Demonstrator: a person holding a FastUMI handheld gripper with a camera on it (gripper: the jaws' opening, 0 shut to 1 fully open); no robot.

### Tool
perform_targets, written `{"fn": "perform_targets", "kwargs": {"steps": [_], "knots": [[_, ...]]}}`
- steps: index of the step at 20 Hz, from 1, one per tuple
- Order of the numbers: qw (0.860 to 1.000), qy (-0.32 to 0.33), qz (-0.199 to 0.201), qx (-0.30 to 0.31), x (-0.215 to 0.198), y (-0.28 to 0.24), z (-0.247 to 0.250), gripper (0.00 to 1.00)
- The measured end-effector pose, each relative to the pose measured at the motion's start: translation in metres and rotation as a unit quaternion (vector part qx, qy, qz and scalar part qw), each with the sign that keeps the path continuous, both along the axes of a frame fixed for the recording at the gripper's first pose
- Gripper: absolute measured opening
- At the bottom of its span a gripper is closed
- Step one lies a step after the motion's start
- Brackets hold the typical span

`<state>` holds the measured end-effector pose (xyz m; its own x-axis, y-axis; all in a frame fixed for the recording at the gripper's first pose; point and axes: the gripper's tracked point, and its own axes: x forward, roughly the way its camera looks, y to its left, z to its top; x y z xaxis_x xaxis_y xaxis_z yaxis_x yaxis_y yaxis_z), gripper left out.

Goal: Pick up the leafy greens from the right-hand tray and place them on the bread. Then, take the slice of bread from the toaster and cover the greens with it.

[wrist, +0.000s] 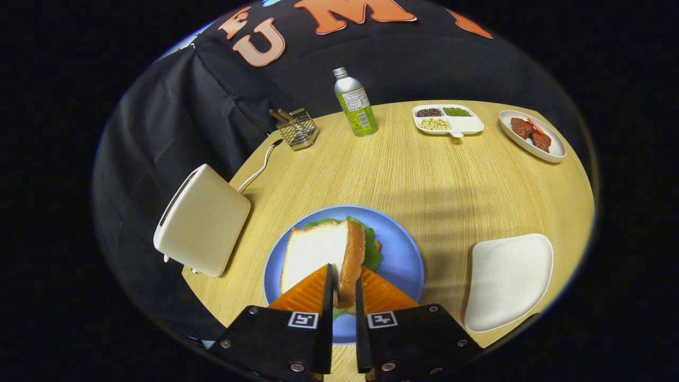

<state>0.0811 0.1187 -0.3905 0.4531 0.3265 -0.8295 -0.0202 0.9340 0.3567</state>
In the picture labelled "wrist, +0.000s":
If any green and silver bottle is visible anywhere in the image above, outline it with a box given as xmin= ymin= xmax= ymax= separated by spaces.
xmin=333 ymin=67 xmax=379 ymax=137

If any white round plate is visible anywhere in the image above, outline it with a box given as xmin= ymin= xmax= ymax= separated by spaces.
xmin=499 ymin=110 xmax=567 ymax=163

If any black backdrop cloth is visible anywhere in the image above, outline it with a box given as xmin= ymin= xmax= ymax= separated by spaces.
xmin=90 ymin=0 xmax=595 ymax=340

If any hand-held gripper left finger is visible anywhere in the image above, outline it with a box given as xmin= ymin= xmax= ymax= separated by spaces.
xmin=210 ymin=263 xmax=335 ymax=382

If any white toaster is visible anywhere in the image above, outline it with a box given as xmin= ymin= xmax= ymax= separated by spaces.
xmin=153 ymin=163 xmax=251 ymax=278

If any white square plate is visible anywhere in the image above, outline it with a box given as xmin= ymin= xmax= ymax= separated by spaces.
xmin=464 ymin=233 xmax=554 ymax=334

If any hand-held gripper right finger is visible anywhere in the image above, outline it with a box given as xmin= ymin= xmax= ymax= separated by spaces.
xmin=354 ymin=267 xmax=483 ymax=382

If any white divided bean dish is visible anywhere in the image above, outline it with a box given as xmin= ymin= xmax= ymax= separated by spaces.
xmin=413 ymin=104 xmax=484 ymax=138

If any blue plate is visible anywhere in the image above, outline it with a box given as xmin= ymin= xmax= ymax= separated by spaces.
xmin=263 ymin=205 xmax=425 ymax=344

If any white toaster cable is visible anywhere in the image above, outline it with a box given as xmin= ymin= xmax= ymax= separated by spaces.
xmin=237 ymin=139 xmax=283 ymax=194

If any green lettuce leaf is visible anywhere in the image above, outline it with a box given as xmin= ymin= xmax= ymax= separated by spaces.
xmin=304 ymin=215 xmax=382 ymax=271

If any toasted bread slice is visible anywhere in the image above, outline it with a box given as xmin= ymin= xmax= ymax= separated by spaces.
xmin=280 ymin=219 xmax=366 ymax=309

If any wire utensil basket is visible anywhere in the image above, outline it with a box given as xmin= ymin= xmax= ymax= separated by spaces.
xmin=276 ymin=108 xmax=320 ymax=151

